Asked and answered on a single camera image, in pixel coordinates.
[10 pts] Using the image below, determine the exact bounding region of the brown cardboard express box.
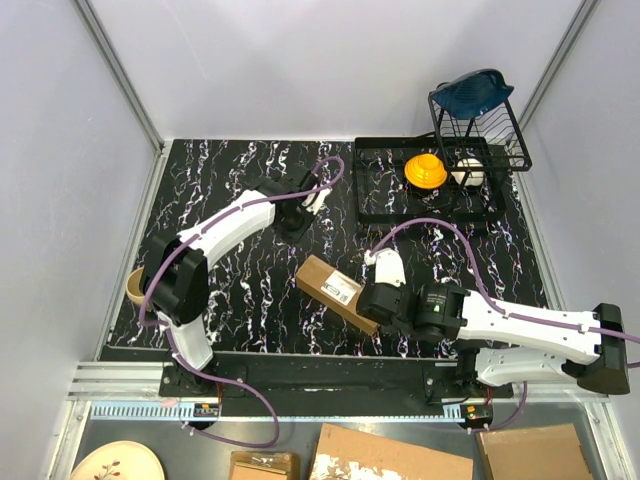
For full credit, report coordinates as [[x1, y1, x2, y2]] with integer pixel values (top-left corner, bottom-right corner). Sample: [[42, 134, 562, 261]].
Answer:
[[295, 255, 378, 336]]

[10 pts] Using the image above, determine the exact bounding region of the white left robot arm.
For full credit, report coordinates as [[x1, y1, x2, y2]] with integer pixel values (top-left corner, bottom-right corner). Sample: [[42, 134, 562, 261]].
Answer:
[[139, 170, 331, 396]]

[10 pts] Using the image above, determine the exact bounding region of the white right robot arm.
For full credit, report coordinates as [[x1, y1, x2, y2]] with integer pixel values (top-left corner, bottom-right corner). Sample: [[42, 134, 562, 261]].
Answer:
[[356, 283, 630, 397]]

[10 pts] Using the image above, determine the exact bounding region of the cardboard box at corner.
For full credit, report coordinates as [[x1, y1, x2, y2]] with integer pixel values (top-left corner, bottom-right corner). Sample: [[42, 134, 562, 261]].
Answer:
[[476, 424, 594, 480]]

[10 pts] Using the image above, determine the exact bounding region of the small cardboard box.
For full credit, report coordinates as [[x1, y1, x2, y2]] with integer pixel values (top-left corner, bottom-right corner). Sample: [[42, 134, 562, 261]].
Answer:
[[228, 451, 300, 480]]

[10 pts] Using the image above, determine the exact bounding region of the black drain tray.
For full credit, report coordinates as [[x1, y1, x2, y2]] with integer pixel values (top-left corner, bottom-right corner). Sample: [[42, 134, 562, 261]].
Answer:
[[352, 133, 508, 225]]

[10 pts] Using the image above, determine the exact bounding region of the yellow plastic cup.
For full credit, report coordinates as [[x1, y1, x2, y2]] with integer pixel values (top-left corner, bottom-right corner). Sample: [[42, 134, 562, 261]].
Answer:
[[404, 153, 447, 190]]

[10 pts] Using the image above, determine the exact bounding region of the white small cup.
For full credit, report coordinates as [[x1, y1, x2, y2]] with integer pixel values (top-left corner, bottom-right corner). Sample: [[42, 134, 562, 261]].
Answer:
[[451, 157, 485, 188]]

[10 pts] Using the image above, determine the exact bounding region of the flat cardboard sheet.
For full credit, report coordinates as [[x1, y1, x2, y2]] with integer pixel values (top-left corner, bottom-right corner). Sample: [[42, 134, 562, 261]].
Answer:
[[309, 424, 473, 479]]

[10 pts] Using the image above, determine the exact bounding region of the beige ceramic mug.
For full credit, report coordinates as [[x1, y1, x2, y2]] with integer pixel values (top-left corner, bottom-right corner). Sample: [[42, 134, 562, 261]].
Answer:
[[125, 267, 145, 307]]

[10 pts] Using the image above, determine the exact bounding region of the blue bowl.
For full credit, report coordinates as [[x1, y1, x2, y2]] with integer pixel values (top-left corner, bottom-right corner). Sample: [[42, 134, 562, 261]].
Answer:
[[439, 69, 515, 119]]

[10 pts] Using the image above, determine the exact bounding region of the patterned ceramic plate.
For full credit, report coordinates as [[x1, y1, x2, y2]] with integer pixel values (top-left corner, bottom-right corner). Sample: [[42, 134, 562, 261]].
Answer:
[[70, 441, 165, 480]]

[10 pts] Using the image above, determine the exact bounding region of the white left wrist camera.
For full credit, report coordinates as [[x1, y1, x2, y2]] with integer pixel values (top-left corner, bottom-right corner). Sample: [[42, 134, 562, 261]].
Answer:
[[302, 188, 332, 215]]

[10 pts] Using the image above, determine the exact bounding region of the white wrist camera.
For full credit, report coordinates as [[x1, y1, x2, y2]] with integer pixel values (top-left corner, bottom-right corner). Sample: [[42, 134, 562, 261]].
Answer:
[[364, 248, 406, 287], [302, 188, 332, 215]]

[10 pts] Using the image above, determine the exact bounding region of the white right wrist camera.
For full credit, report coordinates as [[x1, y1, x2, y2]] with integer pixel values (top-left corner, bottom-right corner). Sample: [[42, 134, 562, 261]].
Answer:
[[364, 248, 406, 287]]

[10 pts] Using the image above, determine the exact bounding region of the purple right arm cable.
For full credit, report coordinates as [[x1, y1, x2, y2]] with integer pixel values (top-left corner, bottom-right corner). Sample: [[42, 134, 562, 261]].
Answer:
[[365, 218, 640, 346]]

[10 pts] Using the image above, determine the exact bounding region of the black wire dish rack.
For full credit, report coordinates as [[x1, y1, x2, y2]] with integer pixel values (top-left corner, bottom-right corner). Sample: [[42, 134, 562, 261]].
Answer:
[[429, 92, 532, 174]]

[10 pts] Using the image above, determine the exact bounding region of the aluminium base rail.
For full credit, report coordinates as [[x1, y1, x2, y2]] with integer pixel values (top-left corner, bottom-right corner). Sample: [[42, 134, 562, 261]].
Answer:
[[60, 360, 501, 421]]

